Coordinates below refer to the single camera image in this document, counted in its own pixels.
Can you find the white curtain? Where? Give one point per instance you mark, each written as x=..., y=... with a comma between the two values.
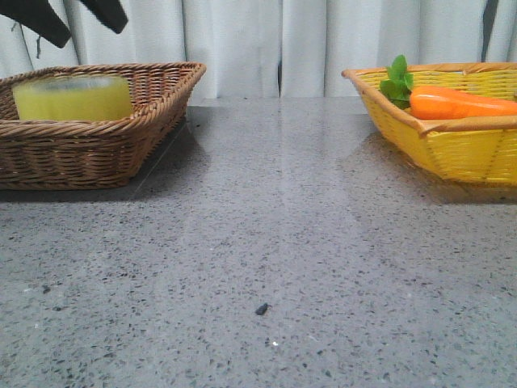
x=263, y=49

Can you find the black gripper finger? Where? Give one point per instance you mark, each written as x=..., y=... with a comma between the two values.
x=40, y=17
x=109, y=13

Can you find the orange toy carrot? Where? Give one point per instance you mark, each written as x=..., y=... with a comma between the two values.
x=437, y=102

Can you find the yellow woven basket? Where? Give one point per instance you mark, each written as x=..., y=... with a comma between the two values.
x=473, y=150

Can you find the brown wicker basket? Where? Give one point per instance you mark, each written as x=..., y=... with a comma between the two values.
x=80, y=155

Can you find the small black debris speck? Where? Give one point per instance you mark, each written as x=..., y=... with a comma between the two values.
x=261, y=310

